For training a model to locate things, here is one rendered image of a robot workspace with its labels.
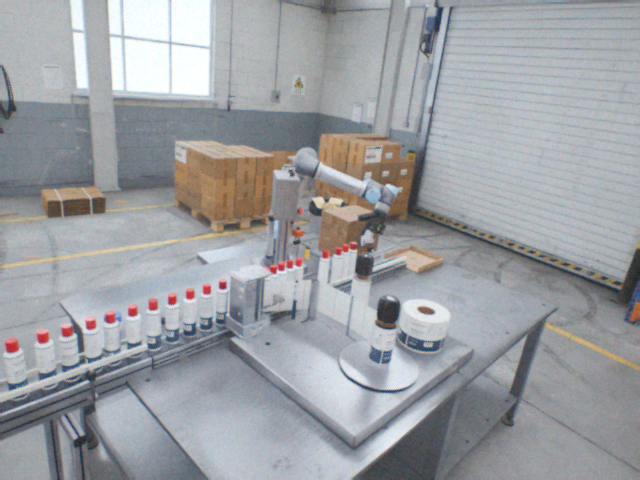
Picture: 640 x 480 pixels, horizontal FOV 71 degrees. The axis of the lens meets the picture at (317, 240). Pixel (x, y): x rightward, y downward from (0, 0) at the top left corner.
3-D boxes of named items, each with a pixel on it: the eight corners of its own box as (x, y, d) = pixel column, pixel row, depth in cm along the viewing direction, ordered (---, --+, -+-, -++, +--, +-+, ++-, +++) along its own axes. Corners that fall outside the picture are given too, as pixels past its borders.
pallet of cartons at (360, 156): (350, 232, 591) (362, 145, 552) (309, 214, 649) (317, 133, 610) (407, 221, 668) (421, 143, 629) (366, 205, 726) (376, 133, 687)
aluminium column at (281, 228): (277, 296, 230) (288, 166, 207) (272, 293, 233) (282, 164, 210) (284, 294, 234) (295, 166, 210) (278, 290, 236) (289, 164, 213)
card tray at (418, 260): (417, 273, 277) (419, 267, 276) (384, 259, 294) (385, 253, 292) (442, 263, 298) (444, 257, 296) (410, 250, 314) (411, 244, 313)
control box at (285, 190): (274, 220, 201) (277, 178, 194) (270, 209, 216) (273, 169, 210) (296, 221, 203) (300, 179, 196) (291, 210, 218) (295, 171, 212)
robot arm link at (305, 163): (295, 151, 225) (385, 190, 228) (298, 147, 235) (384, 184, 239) (287, 172, 229) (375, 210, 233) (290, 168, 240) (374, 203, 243)
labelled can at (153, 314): (151, 353, 168) (149, 305, 161) (144, 347, 171) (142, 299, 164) (164, 348, 171) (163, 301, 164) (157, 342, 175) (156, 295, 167)
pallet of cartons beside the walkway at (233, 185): (272, 224, 590) (277, 156, 559) (215, 233, 537) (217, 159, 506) (226, 200, 673) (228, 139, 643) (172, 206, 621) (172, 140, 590)
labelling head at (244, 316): (242, 340, 181) (245, 282, 172) (224, 326, 190) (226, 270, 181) (269, 329, 191) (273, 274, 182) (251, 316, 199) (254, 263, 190)
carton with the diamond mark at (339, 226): (343, 263, 275) (348, 221, 265) (317, 250, 291) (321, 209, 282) (376, 254, 294) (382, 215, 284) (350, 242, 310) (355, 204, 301)
